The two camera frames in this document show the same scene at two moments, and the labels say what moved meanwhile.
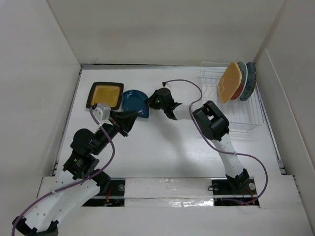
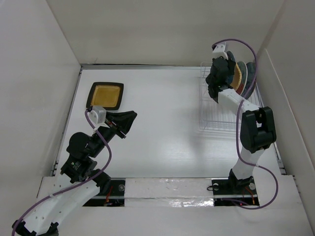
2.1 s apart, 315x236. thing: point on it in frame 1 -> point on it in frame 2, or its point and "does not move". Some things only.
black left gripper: x=128 y=116 does not move
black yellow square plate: x=109 y=93 does not move
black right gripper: x=151 y=101 -> x=223 y=58
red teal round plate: x=239 y=91 does not move
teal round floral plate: x=251 y=78 does not move
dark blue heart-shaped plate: x=137 y=101 -> x=231 y=66
